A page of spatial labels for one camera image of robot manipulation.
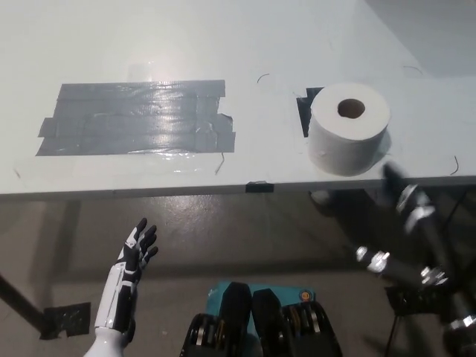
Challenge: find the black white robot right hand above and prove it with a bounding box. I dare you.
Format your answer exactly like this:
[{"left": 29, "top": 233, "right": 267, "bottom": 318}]
[{"left": 349, "top": 159, "right": 476, "bottom": 330}]

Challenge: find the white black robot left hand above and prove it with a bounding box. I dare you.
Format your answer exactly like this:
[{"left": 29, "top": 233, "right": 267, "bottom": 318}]
[{"left": 94, "top": 217, "right": 160, "bottom": 334}]

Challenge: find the white toilet paper roll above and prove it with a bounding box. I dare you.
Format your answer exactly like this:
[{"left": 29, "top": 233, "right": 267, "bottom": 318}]
[{"left": 306, "top": 82, "right": 393, "bottom": 176}]

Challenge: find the black teal robot body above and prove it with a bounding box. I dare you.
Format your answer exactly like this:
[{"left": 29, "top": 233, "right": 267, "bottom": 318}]
[{"left": 181, "top": 281, "right": 345, "bottom": 357}]

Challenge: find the black tape square spot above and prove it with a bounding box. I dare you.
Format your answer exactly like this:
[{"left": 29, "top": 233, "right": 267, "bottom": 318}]
[{"left": 296, "top": 87, "right": 324, "bottom": 138}]

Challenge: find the black floor tape patch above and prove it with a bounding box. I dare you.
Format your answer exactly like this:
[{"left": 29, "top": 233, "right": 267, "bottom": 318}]
[{"left": 39, "top": 301, "right": 92, "bottom": 340}]

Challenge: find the black diagonal table leg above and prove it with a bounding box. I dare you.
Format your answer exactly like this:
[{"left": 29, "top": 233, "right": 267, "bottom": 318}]
[{"left": 0, "top": 273, "right": 49, "bottom": 332}]

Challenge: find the clear tape strip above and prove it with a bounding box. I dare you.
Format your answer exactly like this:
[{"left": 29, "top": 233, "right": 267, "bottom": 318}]
[{"left": 14, "top": 148, "right": 224, "bottom": 178}]

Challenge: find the small black tape piece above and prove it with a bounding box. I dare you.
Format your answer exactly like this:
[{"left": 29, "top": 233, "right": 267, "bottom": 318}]
[{"left": 246, "top": 181, "right": 275, "bottom": 193}]

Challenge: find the thin black cable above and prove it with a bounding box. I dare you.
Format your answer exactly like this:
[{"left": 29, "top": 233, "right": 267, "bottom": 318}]
[{"left": 448, "top": 184, "right": 473, "bottom": 231}]

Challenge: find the grey duct tape patch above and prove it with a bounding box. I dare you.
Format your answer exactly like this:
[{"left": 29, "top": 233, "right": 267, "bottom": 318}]
[{"left": 36, "top": 78, "right": 238, "bottom": 157}]

